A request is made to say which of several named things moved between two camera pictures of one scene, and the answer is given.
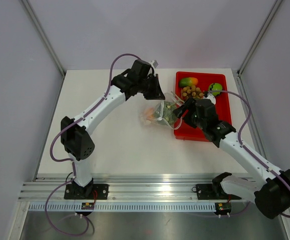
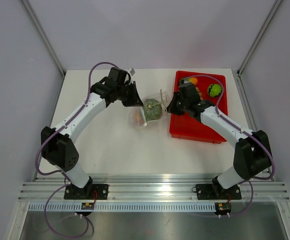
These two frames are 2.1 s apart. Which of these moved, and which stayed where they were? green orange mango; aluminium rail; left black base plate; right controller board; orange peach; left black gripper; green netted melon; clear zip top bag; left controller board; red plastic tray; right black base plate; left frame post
Moved: left black gripper; orange peach; green netted melon; clear zip top bag
Stayed: aluminium rail; left controller board; left black base plate; right controller board; left frame post; green orange mango; red plastic tray; right black base plate
